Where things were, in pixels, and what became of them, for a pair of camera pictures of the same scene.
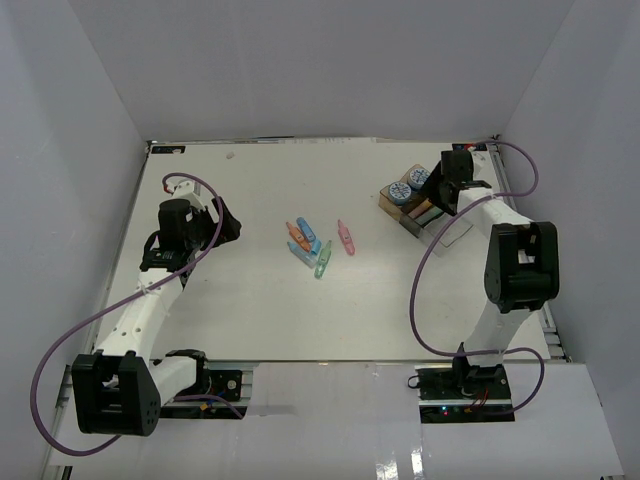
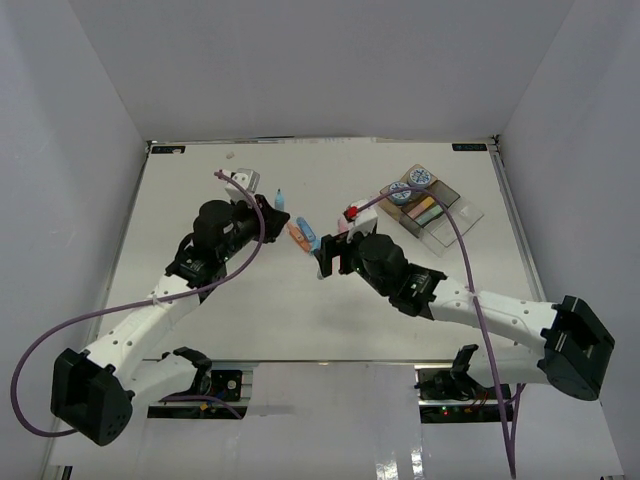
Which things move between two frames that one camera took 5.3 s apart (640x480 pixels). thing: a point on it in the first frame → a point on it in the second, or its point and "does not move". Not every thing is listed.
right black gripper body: [433, 186] → [351, 260]
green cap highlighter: [428, 215] does not move
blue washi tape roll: [417, 177] does not move
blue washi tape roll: [399, 193] does not move
